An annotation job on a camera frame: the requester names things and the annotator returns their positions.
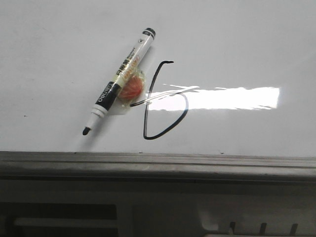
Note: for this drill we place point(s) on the black and white whiteboard marker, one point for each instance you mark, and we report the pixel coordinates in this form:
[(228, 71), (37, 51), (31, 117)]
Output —
[(120, 79)]

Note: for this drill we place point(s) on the white plastic base housing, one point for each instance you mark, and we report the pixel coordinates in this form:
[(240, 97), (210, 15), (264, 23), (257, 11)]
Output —
[(34, 208)]

